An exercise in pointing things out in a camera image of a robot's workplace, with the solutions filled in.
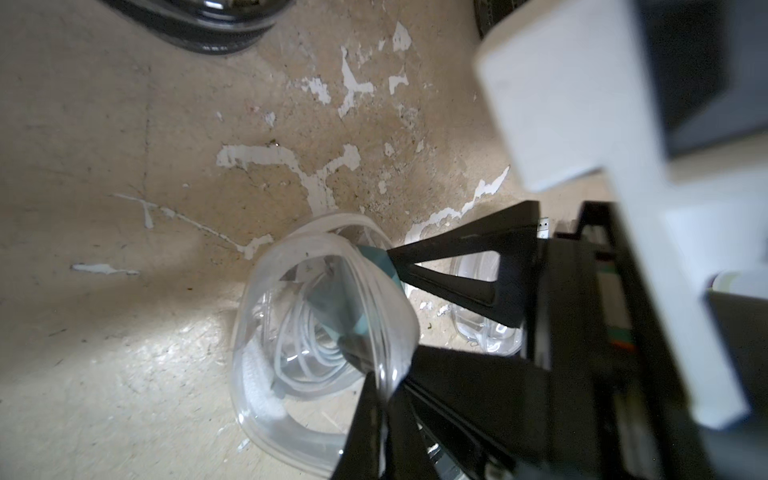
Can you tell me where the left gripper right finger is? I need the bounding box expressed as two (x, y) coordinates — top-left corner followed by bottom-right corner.
(384, 386), (439, 480)

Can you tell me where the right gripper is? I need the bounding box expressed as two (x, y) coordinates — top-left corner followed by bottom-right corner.
(388, 201), (708, 479)

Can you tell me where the teal charger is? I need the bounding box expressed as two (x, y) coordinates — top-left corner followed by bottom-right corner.
(307, 256), (372, 360)

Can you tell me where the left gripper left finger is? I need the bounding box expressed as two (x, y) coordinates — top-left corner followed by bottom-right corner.
(331, 372), (383, 480)

